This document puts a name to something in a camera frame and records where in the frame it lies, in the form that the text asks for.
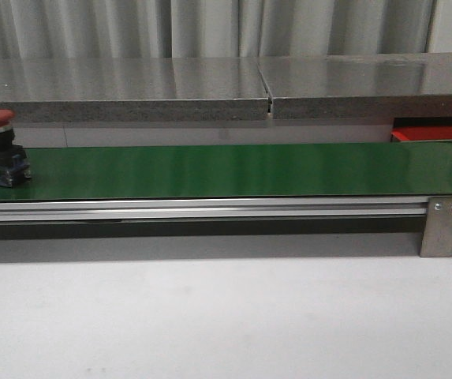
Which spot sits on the red mushroom push button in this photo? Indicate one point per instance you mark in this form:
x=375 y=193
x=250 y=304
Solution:
x=14 y=165

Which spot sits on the grey stone shelf left slab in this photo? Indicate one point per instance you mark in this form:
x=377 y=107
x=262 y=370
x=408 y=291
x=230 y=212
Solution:
x=133 y=89

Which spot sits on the grey stone shelf slab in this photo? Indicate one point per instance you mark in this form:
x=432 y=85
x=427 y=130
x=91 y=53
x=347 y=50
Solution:
x=359 y=86
x=133 y=89

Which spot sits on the green conveyor belt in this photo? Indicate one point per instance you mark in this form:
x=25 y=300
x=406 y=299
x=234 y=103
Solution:
x=258 y=170

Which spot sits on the grey stone shelf right slab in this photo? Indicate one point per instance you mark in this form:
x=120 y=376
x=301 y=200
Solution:
x=359 y=86

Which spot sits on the red plastic bin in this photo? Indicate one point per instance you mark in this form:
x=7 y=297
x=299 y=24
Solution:
x=422 y=129

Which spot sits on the grey pleated curtain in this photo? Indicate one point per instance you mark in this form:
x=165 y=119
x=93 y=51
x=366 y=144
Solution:
x=211 y=29

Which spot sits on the aluminium conveyor frame rail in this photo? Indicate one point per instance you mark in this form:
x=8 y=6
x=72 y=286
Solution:
x=208 y=208

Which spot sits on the steel conveyor support bracket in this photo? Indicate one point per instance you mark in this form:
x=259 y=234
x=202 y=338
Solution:
x=437 y=236

